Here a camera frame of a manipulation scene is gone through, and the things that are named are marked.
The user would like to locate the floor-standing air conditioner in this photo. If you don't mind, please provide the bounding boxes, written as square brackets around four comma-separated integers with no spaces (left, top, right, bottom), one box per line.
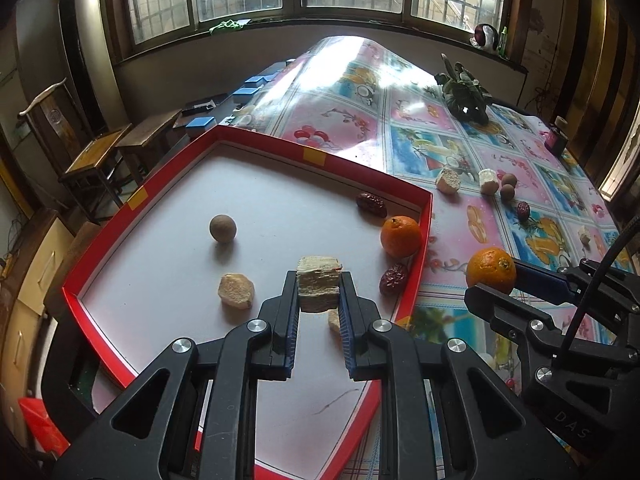
[57,0,128,133]

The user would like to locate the over-ear headphones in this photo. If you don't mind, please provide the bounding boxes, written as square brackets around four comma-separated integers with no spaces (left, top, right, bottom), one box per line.
[470,22,501,53]

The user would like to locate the wooden door panels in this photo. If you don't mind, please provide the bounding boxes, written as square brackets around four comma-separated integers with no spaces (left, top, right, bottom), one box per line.
[565,0,640,201]

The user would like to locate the red cardboard tray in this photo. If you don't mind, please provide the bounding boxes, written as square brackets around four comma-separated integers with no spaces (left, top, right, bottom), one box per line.
[62,125,433,480]

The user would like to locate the layered beige cake block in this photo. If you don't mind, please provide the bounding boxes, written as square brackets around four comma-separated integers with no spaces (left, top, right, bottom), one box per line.
[296,256,343,313]

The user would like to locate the beige bread chunk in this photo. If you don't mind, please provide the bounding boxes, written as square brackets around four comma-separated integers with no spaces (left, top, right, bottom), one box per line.
[436,167,462,195]

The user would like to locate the low wooden cabinet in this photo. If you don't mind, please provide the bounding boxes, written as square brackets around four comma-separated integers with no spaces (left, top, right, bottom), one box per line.
[0,205,101,441]

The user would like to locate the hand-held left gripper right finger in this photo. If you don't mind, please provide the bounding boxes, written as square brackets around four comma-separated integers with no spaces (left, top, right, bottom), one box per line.
[337,271,581,480]

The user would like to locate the green leafy vegetable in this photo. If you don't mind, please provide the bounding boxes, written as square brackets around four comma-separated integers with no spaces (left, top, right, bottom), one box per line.
[434,52,493,123]

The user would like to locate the red plastic bag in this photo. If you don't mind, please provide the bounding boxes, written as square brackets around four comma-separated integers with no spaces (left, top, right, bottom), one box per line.
[17,396,71,456]

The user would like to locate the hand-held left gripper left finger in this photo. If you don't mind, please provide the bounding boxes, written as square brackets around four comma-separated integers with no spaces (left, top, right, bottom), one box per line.
[52,270,302,480]

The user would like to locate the green cloth scrap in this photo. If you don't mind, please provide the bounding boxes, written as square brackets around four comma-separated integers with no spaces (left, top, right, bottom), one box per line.
[209,18,251,35]

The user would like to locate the black flat case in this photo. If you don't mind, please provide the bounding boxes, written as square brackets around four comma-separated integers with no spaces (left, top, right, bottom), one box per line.
[181,97,217,116]

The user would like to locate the black cable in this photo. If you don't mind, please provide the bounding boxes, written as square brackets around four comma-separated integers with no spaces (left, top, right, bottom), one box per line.
[557,212,640,363]

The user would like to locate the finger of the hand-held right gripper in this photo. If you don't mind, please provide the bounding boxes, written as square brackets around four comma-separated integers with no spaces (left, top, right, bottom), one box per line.
[511,257,640,321]
[464,282,558,396]

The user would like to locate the wooden chair with light seat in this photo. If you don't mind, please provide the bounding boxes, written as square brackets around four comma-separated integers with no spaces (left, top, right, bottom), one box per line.
[20,77,133,221]

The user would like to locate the orange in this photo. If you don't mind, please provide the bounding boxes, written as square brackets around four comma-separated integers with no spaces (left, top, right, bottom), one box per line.
[466,247,517,295]
[380,215,422,259]

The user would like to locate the brown wooden stool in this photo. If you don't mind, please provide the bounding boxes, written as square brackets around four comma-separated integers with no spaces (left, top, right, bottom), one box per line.
[117,107,183,181]

